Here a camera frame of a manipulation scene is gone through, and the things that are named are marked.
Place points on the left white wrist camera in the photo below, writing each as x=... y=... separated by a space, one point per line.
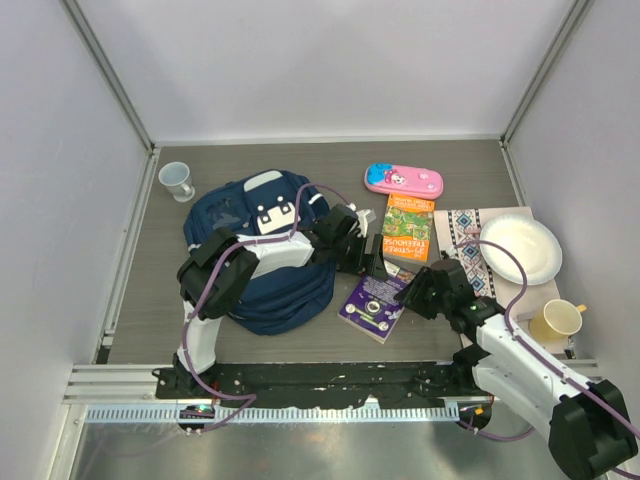
x=365 y=217

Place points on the light blue footed cup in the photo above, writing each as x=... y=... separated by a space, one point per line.
x=176 y=178

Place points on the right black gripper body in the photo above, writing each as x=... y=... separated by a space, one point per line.
x=445 y=302

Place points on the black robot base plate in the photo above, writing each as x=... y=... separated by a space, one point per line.
x=341 y=385

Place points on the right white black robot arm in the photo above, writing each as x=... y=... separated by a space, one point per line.
x=585 y=423

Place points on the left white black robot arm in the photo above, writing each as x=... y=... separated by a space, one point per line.
x=214 y=278

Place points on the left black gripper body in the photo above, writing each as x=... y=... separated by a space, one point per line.
x=349 y=253

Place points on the navy blue student backpack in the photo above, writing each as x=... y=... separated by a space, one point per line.
x=263 y=204

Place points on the orange green treehouse book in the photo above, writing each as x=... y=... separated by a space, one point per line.
x=407 y=227

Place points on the pink cartoon pencil case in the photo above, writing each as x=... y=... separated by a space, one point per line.
x=404 y=180

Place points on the white slotted cable duct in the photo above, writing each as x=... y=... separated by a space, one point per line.
x=189 y=413

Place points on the purple paperback book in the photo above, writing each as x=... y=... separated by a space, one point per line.
x=372 y=308

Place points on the cream yellow mug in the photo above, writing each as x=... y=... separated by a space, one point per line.
x=558 y=319

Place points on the white shallow bowl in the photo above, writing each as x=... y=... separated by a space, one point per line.
x=533 y=245

